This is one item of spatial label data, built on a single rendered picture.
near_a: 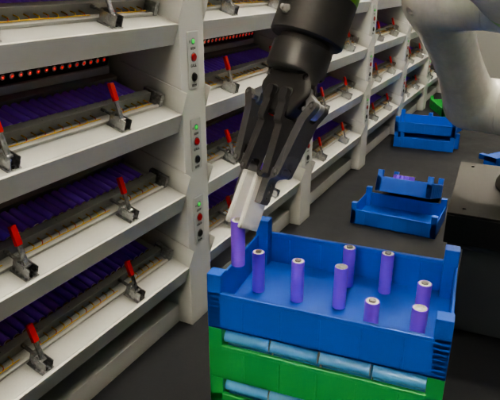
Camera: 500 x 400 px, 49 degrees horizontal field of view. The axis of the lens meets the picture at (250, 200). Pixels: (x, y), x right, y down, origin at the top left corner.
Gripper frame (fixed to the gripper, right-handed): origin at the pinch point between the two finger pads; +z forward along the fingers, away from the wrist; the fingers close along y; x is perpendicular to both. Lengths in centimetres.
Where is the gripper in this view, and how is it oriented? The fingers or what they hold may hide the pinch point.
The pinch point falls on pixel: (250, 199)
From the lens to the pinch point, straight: 69.8
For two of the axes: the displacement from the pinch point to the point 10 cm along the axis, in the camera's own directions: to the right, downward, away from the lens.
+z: -3.3, 9.4, 0.9
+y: -6.3, -2.9, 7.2
